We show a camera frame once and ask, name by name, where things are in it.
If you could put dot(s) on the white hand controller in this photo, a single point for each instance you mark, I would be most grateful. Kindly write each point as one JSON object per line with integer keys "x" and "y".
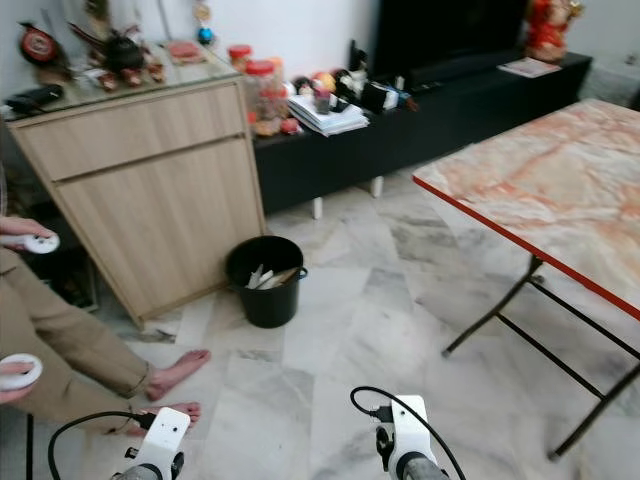
{"x": 44, "y": 243}
{"x": 28, "y": 370}

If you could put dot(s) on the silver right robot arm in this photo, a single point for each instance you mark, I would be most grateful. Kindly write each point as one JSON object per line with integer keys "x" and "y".
{"x": 422, "y": 468}

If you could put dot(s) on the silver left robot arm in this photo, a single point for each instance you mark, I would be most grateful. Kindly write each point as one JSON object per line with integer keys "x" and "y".
{"x": 135, "y": 474}

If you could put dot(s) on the black rubbish bin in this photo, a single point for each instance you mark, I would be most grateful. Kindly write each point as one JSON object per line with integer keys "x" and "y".
{"x": 268, "y": 303}

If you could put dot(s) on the white paper trash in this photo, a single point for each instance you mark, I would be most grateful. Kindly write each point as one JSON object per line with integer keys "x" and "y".
{"x": 263, "y": 279}

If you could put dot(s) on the person's right hand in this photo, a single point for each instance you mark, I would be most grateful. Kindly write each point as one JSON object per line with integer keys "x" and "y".
{"x": 10, "y": 385}

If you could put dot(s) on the person's left hand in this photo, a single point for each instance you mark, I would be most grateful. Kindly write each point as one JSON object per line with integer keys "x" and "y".
{"x": 15, "y": 230}

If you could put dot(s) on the person's bare right foot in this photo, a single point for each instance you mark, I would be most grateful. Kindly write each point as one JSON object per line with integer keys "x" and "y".
{"x": 170, "y": 413}

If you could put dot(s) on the person's bare foot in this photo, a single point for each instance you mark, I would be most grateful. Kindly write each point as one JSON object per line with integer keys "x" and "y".
{"x": 170, "y": 413}
{"x": 180, "y": 369}

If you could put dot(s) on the person's bare left foot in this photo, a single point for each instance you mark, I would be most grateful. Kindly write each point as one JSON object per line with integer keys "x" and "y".
{"x": 180, "y": 369}

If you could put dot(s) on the black chair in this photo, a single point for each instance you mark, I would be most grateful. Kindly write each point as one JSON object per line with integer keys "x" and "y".
{"x": 29, "y": 450}

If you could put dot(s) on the person's tan trouser legs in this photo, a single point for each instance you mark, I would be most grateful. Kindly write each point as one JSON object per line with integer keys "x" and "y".
{"x": 60, "y": 330}

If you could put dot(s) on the marble-top folding table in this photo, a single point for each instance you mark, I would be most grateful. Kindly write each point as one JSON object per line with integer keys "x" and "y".
{"x": 550, "y": 170}

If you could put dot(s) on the black low tv console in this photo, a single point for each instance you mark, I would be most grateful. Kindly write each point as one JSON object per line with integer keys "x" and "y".
{"x": 440, "y": 125}

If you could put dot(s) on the white paper stack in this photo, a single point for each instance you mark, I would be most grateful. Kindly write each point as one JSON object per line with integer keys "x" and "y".
{"x": 325, "y": 120}

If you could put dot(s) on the light wooden cabinet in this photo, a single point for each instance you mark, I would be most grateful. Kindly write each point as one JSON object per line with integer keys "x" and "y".
{"x": 160, "y": 190}

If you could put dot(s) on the small white box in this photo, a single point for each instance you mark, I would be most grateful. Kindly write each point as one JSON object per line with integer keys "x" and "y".
{"x": 399, "y": 97}

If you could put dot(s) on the black mug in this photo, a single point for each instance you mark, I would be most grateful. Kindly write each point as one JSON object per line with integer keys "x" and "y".
{"x": 372, "y": 96}

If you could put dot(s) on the small colourful doll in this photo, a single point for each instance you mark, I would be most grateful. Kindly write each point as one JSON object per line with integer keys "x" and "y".
{"x": 323, "y": 87}

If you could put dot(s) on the large red-lid snack jar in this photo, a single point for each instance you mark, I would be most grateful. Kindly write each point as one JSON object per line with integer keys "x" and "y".
{"x": 265, "y": 100}

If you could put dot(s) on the black white plush toy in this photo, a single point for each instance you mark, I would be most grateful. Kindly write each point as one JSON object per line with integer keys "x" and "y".
{"x": 350, "y": 77}

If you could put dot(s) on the thin pink magazine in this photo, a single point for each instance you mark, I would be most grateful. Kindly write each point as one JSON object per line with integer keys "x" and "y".
{"x": 530, "y": 67}

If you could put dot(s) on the black television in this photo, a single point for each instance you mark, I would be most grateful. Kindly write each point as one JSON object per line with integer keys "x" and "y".
{"x": 445, "y": 35}

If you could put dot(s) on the small red-lid jar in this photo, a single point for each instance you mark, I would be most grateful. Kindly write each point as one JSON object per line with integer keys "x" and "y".
{"x": 239, "y": 55}

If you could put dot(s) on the black device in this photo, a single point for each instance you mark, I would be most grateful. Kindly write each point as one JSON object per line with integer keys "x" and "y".
{"x": 33, "y": 98}

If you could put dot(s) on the flat red box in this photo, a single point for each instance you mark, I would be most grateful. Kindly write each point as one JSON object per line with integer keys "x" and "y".
{"x": 186, "y": 50}

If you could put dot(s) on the hanging blue ball ornament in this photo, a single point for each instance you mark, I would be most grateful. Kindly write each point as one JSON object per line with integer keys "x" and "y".
{"x": 205, "y": 36}

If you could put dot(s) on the red gold figurine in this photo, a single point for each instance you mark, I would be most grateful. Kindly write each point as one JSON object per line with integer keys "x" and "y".
{"x": 550, "y": 28}

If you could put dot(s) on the dark teapot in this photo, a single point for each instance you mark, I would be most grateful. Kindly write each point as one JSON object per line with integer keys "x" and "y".
{"x": 126, "y": 55}

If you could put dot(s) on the round red black ornament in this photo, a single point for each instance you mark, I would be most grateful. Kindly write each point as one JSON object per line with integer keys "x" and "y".
{"x": 38, "y": 44}

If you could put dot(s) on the decorative branch ornament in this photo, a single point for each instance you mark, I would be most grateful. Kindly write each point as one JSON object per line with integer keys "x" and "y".
{"x": 98, "y": 15}

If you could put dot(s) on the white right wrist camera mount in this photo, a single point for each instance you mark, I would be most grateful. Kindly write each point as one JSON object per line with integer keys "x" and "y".
{"x": 410, "y": 425}

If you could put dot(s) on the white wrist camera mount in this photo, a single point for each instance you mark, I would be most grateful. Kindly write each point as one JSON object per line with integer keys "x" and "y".
{"x": 165, "y": 430}
{"x": 410, "y": 425}

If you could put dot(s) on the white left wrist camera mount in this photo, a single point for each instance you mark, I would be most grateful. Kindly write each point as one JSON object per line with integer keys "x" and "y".
{"x": 165, "y": 430}

